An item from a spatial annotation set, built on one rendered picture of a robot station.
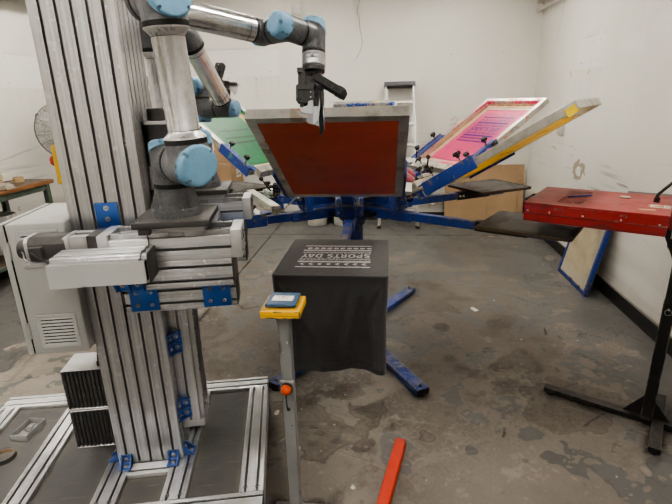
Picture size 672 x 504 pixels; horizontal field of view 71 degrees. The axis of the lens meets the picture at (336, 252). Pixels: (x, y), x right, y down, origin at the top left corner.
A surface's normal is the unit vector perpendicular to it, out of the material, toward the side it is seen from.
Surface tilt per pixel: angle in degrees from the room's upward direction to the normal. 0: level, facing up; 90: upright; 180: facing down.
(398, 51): 90
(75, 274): 90
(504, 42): 90
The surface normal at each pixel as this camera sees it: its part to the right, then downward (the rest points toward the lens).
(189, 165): 0.66, 0.34
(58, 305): 0.11, 0.30
